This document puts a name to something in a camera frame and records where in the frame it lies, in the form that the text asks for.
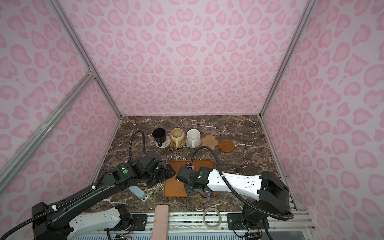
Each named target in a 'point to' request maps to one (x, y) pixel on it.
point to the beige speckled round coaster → (165, 144)
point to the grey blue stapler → (138, 192)
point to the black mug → (160, 136)
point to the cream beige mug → (177, 135)
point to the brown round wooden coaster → (226, 145)
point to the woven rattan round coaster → (180, 144)
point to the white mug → (193, 138)
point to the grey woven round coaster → (195, 146)
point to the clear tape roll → (220, 218)
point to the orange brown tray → (174, 188)
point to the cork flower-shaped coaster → (210, 141)
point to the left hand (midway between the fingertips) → (171, 174)
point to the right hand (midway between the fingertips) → (191, 190)
